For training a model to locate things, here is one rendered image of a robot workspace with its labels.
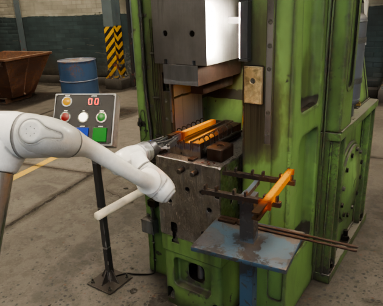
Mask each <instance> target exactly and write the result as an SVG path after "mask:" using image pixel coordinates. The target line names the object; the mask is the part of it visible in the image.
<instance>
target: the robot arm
mask: <svg viewBox="0 0 383 306"><path fill-rule="evenodd" d="M180 139H182V135H181V133H179V134H176V135H174V136H172V137H171V138H170V139H168V136H167V135H165V137H163V136H162V137H159V138H155V139H153V140H148V141H142V142H140V143H138V144H135V145H133V146H127V147H125V148H122V149H120V150H119V151H117V152H116V153H113V152H111V151H110V150H109V149H107V148H105V147H104V146H102V145H101V144H99V143H97V142H96V141H94V140H92V139H90V138H89V137H87V136H86V135H85V134H83V133H82V132H81V131H79V130H78V129H77V128H75V127H73V126H72V125H70V124H69V123H67V122H65V121H62V120H59V119H56V118H52V117H48V116H44V115H38V114H31V113H24V112H18V111H0V253H1V247H2V240H3V235H4V228H5V222H6V218H7V211H8V207H9V200H10V193H11V189H12V182H13V176H14V174H16V173H17V172H18V171H19V169H20V167H21V165H22V164H23V162H24V160H25V159H26V158H49V157H55V158H72V157H86V158H88V159H90V160H92V161H94V162H96V163H98V164H100V165H102V166H103V167H105V168H107V169H108V170H110V171H111V172H112V173H113V174H114V175H119V176H121V177H123V178H125V179H127V180H128V181H130V182H131V183H133V184H135V185H136V186H137V188H138V190H139V191H140V192H142V193H144V194H145V195H146V196H148V197H149V198H152V199H153V200H155V201H157V202H160V203H166V202H168V201H169V200H170V199H171V198H172V197H173V195H174V194H175V192H176V190H175V189H176V188H175V185H174V183H173V182H172V180H171V179H170V178H169V176H168V175H166V174H165V173H164V172H163V171H162V170H161V169H159V168H158V167H157V166H155V165H154V164H152V163H151V162H150V160H152V159H153V158H154V157H155V156H157V155H158V153H159V151H162V150H164V149H167V150H168V151H169V150H170V149H171V148H172V147H173V146H175V145H176V144H177V141H178V140H180Z"/></svg>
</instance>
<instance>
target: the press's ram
mask: <svg viewBox="0 0 383 306"><path fill-rule="evenodd" d="M151 15H152V25H153V44H154V62H155V63H159V64H166V63H167V64H180V65H191V66H193V65H196V66H210V65H213V64H218V63H221V62H225V61H229V60H234V59H236V58H239V57H240V2H239V0H151Z"/></svg>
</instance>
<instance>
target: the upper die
mask: <svg viewBox="0 0 383 306"><path fill-rule="evenodd" d="M238 59H240V58H236V59H232V60H229V61H225V62H221V63H218V64H213V65H210V66H196V65H193V66H191V65H180V64H167V63H166V64H163V72H164V84H177V85H184V86H197V87H198V86H202V85H205V84H208V83H211V82H214V81H218V80H221V79H223V78H227V77H230V76H233V75H236V74H239V73H241V61H238Z"/></svg>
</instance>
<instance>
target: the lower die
mask: <svg viewBox="0 0 383 306"><path fill-rule="evenodd" d="M223 121H224V120H223ZM226 121H229V122H228V123H225V124H223V125H221V126H219V127H217V128H215V129H213V130H211V131H209V132H207V133H205V134H203V135H201V136H199V137H196V138H194V139H192V140H190V143H185V141H184V140H181V141H179V142H177V144H176V145H175V146H173V147H172V148H171V149H170V150H169V151H168V152H169V153H172V154H178V155H184V156H188V157H192V156H195V157H198V158H199V159H201V158H203V157H205V156H206V155H207V153H206V154H203V153H202V152H201V151H202V149H204V139H202V138H201V139H200V141H199V138H200V137H203V138H204V136H205V135H208V134H209V133H210V132H213V131H214V130H218V129H219V128H222V127H223V126H226V125H227V124H231V125H232V126H233V132H235V131H240V130H241V123H237V122H233V120H226ZM220 122H222V121H221V120H216V124H218V123H220ZM216 124H213V125H211V126H209V127H207V128H205V129H202V130H200V131H197V132H195V133H193V134H190V135H188V136H186V137H185V139H187V138H189V137H191V136H193V135H195V134H197V133H200V132H202V131H204V130H206V129H208V128H210V127H212V126H214V125H216ZM231 125H228V126H227V127H228V128H229V135H230V134H231V131H232V127H231ZM223 129H224V137H226V136H227V128H226V127H223ZM219 135H220V139H222V138H223V130H222V129H220V130H219ZM240 136H241V133H239V136H237V137H235V138H233V139H231V140H229V141H228V143H230V142H231V141H233V140H235V139H236V138H238V137H240ZM215 141H218V132H217V131H215ZM213 142H214V135H213V134H210V143H211V144H213ZM205 145H206V147H207V146H208V145H209V137H208V136H205ZM181 153H182V154H181Z"/></svg>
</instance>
